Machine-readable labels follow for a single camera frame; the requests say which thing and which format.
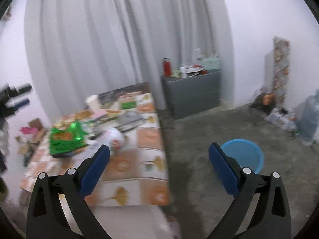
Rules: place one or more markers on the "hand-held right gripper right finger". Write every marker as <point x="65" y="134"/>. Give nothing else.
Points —
<point x="223" y="170"/>

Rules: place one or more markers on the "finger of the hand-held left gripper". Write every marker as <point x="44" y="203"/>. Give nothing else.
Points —
<point x="17" y="104"/>
<point x="17" y="89"/>

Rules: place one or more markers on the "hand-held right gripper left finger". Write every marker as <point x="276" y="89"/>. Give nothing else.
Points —
<point x="96" y="170"/>

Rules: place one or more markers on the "blue plastic basket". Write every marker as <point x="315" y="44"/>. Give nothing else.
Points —
<point x="241" y="151"/>

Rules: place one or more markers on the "white bottle with red cap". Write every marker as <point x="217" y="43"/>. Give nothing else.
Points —
<point x="114" y="137"/>

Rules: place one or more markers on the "green snack bag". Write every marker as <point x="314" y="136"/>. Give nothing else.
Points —
<point x="64" y="139"/>

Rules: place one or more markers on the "dark grey packet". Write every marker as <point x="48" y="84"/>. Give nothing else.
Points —
<point x="129" y="122"/>

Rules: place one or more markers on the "pink plastic bag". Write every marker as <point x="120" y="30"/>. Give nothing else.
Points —
<point x="26" y="130"/>

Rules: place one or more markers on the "brown cardboard box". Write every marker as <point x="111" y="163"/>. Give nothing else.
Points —
<point x="37" y="127"/>

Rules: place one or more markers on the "brown cookie packet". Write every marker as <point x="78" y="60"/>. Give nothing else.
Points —
<point x="83" y="114"/>

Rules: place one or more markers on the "table with patterned cloth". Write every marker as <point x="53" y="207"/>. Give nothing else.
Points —
<point x="147" y="139"/>

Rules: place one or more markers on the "white paper cup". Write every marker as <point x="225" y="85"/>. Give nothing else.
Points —
<point x="92" y="103"/>

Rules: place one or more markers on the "small green packet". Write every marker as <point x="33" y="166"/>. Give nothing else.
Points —
<point x="128" y="104"/>

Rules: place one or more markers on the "white cardboard box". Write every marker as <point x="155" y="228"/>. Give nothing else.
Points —
<point x="279" y="119"/>

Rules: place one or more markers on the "black snack box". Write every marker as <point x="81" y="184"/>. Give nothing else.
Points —
<point x="264" y="100"/>

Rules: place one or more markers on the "grey cabinet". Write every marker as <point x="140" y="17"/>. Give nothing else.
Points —
<point x="192" y="94"/>

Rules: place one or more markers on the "large water jug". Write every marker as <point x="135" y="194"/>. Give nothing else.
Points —
<point x="309" y="119"/>

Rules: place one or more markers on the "grey curtain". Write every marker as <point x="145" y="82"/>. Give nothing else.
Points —
<point x="99" y="29"/>

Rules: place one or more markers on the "small white bottle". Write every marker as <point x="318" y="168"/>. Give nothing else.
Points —
<point x="183" y="72"/>

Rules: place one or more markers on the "light green utensil holder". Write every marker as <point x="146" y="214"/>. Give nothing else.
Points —
<point x="210" y="63"/>

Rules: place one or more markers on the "red thermos flask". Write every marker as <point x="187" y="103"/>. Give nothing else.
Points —
<point x="167" y="68"/>

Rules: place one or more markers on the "folded patterned cloth roll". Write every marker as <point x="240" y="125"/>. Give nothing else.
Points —
<point x="281" y="64"/>

